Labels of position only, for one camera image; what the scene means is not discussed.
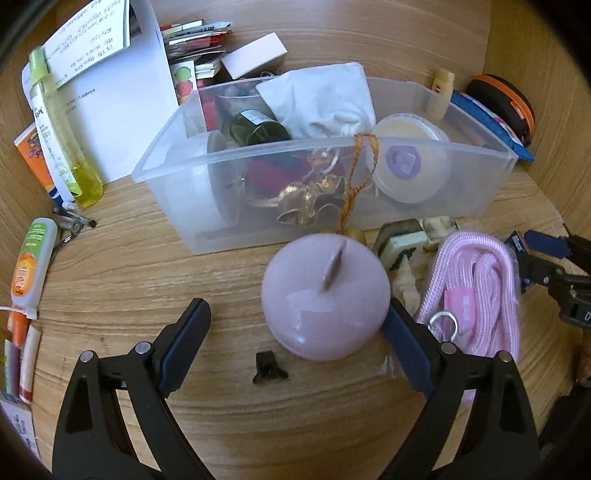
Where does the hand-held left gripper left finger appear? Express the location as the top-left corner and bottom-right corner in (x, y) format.
(52, 298), (213, 480)

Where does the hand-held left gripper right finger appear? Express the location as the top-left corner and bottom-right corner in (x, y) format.
(381, 298), (541, 480)

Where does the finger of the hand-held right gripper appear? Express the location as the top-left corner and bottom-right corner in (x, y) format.
(517, 254), (573, 289)
(524, 229), (591, 273)

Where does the small dark box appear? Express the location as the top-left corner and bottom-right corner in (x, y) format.
(505, 231), (529, 296)

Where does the pink braided rope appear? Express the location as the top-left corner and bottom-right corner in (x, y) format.
(413, 231), (522, 402)

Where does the spiral seashell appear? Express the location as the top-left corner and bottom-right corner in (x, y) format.
(396, 256), (421, 308)

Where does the pink apple candle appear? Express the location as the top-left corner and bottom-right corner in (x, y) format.
(261, 233), (392, 361)

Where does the beige marbled stone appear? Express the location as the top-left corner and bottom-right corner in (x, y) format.
(422, 216), (460, 250)

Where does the stone block with black marks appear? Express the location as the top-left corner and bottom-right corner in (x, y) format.
(373, 220), (428, 271)

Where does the clear plastic storage box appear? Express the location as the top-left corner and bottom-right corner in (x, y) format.
(132, 76), (519, 256)

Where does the clear jar of cream wax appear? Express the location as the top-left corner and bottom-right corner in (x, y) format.
(372, 114), (452, 204)

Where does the orange braided cord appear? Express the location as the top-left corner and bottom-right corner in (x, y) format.
(339, 133), (379, 243)

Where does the gold bell ornament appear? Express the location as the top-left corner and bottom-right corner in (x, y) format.
(277, 148), (347, 228)

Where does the red velvet pouch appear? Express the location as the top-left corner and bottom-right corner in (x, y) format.
(245, 154), (345, 199)

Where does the dark green bottle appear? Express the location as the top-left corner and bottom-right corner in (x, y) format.
(229, 109), (293, 147)

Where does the white cloth pouch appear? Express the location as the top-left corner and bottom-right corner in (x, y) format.
(255, 62), (377, 139)

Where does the wooden desktop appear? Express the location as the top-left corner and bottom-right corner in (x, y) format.
(9, 60), (587, 480)

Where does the person's right hand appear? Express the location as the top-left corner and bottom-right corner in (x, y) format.
(575, 342), (591, 384)

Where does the small dark scrap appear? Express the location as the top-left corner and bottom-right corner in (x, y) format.
(252, 351), (289, 385)

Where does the blue patchwork pouch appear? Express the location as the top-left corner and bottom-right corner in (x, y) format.
(450, 90), (536, 162)

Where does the red white tube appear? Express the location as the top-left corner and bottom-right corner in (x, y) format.
(18, 325), (42, 404)

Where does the black orange zip case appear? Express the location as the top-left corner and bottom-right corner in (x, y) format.
(465, 74), (536, 147)

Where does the orange marker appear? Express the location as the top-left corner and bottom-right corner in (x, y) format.
(8, 311), (29, 347)

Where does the metal drawing compass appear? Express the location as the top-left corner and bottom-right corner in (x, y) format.
(48, 207), (98, 266)

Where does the white green orange tube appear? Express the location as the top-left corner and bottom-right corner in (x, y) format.
(10, 218), (58, 308)

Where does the white leaflet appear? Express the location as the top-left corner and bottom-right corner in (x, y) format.
(0, 392), (40, 462)

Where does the beige cream tube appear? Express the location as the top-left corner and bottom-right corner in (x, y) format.
(427, 68), (455, 121)

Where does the white paper sheet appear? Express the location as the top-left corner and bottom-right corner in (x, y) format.
(21, 0), (180, 185)

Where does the yellow spray bottle green cap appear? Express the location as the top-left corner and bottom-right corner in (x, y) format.
(28, 47), (105, 208)

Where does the fruit print card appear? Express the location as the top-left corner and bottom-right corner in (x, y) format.
(170, 60), (199, 107)

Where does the white small box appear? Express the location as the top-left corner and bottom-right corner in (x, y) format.
(221, 33), (287, 80)

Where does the stack of booklets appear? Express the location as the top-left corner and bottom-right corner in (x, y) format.
(159, 18), (234, 88)

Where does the printed white receipt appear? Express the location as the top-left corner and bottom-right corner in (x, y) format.
(42, 0), (131, 86)

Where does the white charging cable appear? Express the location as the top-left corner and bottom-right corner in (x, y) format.
(0, 302), (38, 320)

